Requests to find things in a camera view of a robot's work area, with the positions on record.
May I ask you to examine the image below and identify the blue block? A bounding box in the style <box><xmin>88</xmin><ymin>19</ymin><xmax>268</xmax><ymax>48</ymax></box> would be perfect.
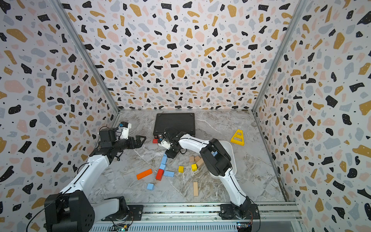
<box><xmin>161</xmin><ymin>155</ymin><xmax>168</xmax><ymax>165</ymax></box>
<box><xmin>163</xmin><ymin>171</ymin><xmax>174</xmax><ymax>177</ymax></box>

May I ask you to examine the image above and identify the lone blue cube front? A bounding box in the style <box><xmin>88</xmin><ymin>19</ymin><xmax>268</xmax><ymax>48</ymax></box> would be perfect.
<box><xmin>147</xmin><ymin>183</ymin><xmax>154</xmax><ymax>190</ymax></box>

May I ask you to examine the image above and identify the white plastic tray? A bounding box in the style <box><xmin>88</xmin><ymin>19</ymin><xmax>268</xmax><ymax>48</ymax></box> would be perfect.
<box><xmin>206</xmin><ymin>139</ymin><xmax>237</xmax><ymax>179</ymax></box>

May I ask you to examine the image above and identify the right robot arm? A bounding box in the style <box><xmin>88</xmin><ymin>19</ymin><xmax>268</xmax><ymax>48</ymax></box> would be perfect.
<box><xmin>158</xmin><ymin>132</ymin><xmax>258</xmax><ymax>220</ymax></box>

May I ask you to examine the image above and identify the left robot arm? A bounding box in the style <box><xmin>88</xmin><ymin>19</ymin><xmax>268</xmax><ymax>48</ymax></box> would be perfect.
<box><xmin>42</xmin><ymin>122</ymin><xmax>146</xmax><ymax>232</ymax></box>

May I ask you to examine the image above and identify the black hard case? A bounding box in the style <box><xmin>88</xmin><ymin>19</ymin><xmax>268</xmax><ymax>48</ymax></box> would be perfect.
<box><xmin>153</xmin><ymin>113</ymin><xmax>196</xmax><ymax>139</ymax></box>

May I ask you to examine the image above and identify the yellow cube right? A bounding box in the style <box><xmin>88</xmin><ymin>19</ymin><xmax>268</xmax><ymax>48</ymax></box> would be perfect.
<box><xmin>191</xmin><ymin>164</ymin><xmax>198</xmax><ymax>172</ymax></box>

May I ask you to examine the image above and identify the wood block cluster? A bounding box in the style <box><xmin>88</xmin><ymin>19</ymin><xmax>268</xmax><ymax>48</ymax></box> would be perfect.
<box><xmin>189</xmin><ymin>156</ymin><xmax>204</xmax><ymax>168</ymax></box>

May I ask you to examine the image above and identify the red upright block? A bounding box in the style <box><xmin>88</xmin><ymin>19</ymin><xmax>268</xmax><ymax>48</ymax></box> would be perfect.
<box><xmin>156</xmin><ymin>169</ymin><xmax>164</xmax><ymax>181</ymax></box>

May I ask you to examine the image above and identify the orange long block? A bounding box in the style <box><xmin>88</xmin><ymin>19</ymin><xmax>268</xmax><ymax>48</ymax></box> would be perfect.
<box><xmin>136</xmin><ymin>169</ymin><xmax>153</xmax><ymax>180</ymax></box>

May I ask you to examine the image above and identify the long natural wood block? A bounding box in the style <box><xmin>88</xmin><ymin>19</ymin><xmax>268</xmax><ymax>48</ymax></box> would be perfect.
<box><xmin>193</xmin><ymin>182</ymin><xmax>199</xmax><ymax>197</ymax></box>

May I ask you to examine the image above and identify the yellow triangle block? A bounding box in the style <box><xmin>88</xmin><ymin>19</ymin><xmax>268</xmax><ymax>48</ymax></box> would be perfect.
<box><xmin>230</xmin><ymin>130</ymin><xmax>244</xmax><ymax>146</ymax></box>

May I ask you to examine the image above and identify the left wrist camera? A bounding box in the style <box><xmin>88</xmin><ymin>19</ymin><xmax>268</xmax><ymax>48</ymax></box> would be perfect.
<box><xmin>118</xmin><ymin>121</ymin><xmax>131</xmax><ymax>140</ymax></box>

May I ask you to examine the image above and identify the aluminium front rail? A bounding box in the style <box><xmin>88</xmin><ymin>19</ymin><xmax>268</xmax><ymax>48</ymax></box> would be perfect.
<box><xmin>56</xmin><ymin>201</ymin><xmax>305</xmax><ymax>232</ymax></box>

